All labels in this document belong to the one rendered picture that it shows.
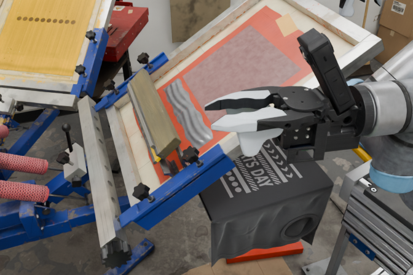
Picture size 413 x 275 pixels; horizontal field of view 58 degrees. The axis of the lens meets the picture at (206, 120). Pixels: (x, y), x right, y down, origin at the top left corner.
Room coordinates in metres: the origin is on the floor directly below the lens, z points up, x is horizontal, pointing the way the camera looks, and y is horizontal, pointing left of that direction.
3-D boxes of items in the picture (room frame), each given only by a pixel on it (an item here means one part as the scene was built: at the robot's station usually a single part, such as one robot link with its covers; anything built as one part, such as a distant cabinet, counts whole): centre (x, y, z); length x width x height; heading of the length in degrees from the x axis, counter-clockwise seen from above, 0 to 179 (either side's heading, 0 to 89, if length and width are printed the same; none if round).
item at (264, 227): (0.90, -0.22, 0.79); 0.46 x 0.09 x 0.33; 110
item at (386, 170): (0.46, -0.30, 1.56); 0.11 x 0.08 x 0.11; 9
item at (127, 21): (2.09, 0.64, 1.06); 0.61 x 0.46 x 0.12; 170
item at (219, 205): (1.08, -0.17, 0.95); 0.48 x 0.44 x 0.01; 110
